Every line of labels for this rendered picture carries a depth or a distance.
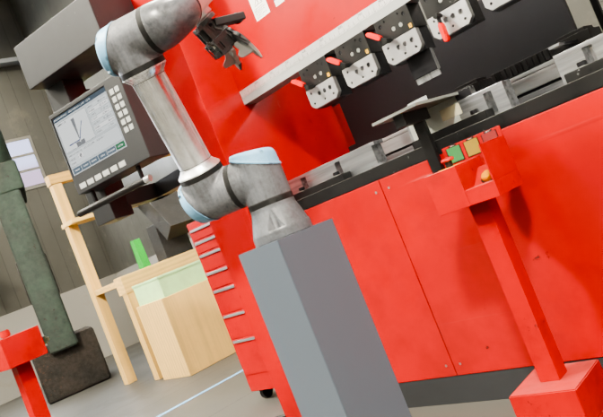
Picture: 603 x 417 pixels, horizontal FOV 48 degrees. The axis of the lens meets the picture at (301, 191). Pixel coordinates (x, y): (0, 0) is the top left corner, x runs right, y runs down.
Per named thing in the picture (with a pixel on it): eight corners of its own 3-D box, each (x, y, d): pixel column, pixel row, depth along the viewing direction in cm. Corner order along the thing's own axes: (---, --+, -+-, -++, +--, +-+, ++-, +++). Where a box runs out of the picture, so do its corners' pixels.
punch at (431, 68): (416, 85, 236) (406, 60, 236) (420, 85, 237) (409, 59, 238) (440, 73, 229) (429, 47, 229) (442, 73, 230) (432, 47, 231)
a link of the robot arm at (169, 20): (174, -11, 150) (219, -48, 192) (134, 12, 153) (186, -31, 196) (202, 37, 154) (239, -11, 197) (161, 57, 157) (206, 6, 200)
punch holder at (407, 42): (389, 67, 237) (371, 23, 238) (403, 65, 243) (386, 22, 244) (423, 48, 227) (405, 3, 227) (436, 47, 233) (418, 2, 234)
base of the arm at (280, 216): (278, 239, 158) (262, 200, 158) (245, 252, 170) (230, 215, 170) (324, 221, 167) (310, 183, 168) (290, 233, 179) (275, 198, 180)
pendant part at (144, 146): (77, 195, 287) (47, 117, 288) (100, 191, 297) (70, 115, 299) (150, 157, 264) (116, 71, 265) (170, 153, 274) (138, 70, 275)
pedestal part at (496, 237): (540, 382, 193) (467, 205, 195) (547, 373, 198) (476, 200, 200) (560, 380, 189) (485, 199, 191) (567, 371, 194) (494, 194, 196)
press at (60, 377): (98, 373, 816) (2, 120, 829) (133, 368, 730) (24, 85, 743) (28, 406, 763) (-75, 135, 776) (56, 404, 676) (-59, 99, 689)
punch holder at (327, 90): (312, 110, 265) (297, 71, 266) (327, 107, 271) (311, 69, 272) (339, 95, 255) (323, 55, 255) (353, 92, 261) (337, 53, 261)
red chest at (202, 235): (254, 403, 357) (184, 225, 361) (316, 363, 394) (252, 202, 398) (318, 395, 323) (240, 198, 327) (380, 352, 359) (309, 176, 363)
